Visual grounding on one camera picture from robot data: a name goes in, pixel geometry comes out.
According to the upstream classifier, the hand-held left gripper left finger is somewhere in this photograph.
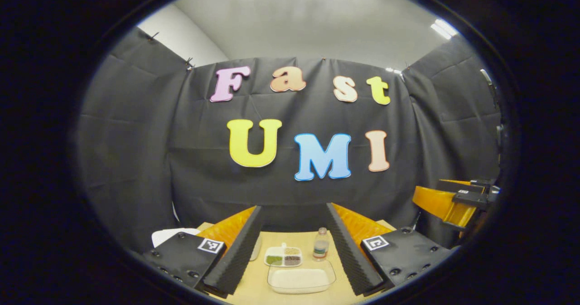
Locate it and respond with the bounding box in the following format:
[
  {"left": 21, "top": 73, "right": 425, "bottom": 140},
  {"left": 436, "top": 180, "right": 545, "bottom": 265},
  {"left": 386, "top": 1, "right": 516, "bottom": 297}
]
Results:
[{"left": 143, "top": 205, "right": 264, "bottom": 295}]

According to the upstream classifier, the black backdrop cloth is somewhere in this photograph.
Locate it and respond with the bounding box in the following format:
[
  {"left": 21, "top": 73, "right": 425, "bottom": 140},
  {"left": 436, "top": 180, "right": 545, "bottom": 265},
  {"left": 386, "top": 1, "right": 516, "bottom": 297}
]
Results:
[{"left": 77, "top": 26, "right": 503, "bottom": 253}]

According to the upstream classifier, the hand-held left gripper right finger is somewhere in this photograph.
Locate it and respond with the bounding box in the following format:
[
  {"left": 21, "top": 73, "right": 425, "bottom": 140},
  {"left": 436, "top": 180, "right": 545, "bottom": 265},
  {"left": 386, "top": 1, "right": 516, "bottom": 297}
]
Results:
[{"left": 326, "top": 203, "right": 454, "bottom": 296}]

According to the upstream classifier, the white divided grain dish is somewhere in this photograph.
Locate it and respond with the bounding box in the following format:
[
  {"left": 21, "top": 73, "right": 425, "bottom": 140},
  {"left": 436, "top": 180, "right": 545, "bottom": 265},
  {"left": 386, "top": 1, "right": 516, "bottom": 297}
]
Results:
[{"left": 264, "top": 242, "right": 303, "bottom": 268}]

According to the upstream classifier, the white rice cooker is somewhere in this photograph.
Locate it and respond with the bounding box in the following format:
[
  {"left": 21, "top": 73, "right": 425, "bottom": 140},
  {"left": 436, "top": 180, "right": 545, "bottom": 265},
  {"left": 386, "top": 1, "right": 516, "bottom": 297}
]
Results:
[{"left": 151, "top": 227, "right": 203, "bottom": 249}]

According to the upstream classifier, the grey metal stand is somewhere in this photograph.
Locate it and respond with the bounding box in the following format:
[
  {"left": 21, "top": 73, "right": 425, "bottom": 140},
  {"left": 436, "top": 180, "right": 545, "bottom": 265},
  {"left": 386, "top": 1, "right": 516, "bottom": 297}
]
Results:
[{"left": 479, "top": 68, "right": 499, "bottom": 106}]

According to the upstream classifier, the clear plastic water bottle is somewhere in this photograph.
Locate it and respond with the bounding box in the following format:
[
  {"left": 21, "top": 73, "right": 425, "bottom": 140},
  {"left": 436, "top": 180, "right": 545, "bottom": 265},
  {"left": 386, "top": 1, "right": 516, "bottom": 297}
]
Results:
[{"left": 312, "top": 227, "right": 331, "bottom": 261}]

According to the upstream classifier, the ceiling light panel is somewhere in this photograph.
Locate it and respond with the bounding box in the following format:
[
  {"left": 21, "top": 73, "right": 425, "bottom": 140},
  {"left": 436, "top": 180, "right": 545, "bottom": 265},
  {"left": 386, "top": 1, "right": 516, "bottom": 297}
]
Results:
[{"left": 430, "top": 18, "right": 459, "bottom": 41}]

